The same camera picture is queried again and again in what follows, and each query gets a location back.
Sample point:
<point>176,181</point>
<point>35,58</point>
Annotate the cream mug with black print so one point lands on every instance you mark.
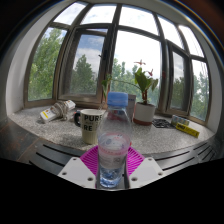
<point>88,128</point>

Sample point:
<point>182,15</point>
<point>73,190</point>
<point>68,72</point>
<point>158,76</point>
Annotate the clear blue-capped water bottle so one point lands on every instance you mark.
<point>113,143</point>

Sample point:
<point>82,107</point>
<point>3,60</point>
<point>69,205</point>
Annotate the pale blue and yellow box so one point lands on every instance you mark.
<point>180,120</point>

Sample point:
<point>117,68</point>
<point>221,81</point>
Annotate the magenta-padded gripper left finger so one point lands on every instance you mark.
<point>78,171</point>

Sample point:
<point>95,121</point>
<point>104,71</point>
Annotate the black grid trivet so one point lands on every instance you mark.
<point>163,123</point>

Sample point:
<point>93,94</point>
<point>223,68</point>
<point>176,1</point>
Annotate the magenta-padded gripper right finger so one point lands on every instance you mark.
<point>146,171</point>

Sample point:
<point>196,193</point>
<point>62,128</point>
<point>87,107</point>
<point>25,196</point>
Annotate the yellow and black box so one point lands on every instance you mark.
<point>187,130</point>

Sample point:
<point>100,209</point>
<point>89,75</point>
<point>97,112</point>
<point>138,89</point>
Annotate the brown-framed bay window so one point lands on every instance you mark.
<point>110,43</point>

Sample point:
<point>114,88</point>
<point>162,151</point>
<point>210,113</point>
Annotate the red-flowered plant in white pot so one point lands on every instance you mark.
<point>144,113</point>

